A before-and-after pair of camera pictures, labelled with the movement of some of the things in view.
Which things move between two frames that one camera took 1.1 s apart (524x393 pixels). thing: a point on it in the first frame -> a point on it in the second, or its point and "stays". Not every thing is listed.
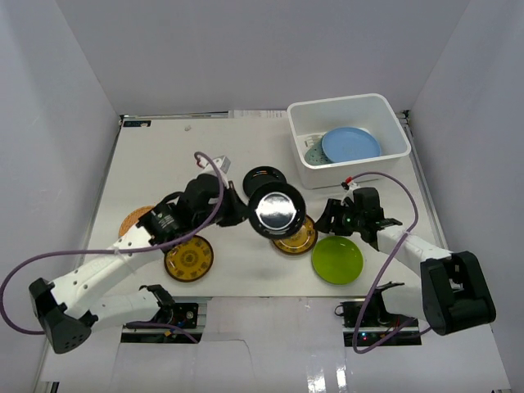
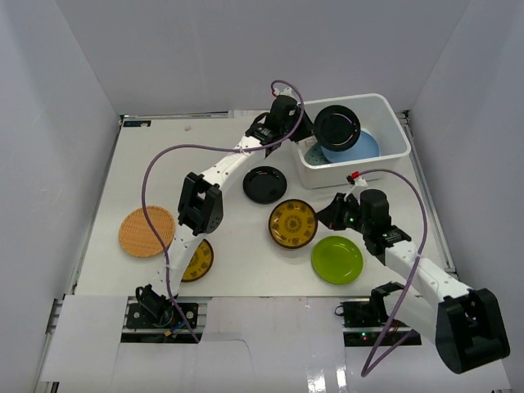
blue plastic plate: [350, 143] stays
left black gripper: [231, 205] -> [307, 126]
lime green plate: [337, 259] stays
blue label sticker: [137, 123] stays
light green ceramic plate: [315, 155] stays
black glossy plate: [276, 210] -> [336, 128]
